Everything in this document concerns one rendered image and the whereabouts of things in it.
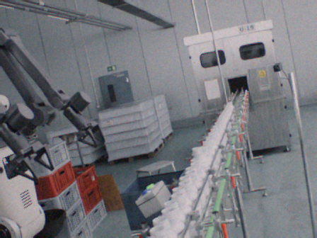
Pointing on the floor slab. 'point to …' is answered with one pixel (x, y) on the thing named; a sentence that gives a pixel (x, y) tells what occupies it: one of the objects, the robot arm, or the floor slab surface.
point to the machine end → (243, 79)
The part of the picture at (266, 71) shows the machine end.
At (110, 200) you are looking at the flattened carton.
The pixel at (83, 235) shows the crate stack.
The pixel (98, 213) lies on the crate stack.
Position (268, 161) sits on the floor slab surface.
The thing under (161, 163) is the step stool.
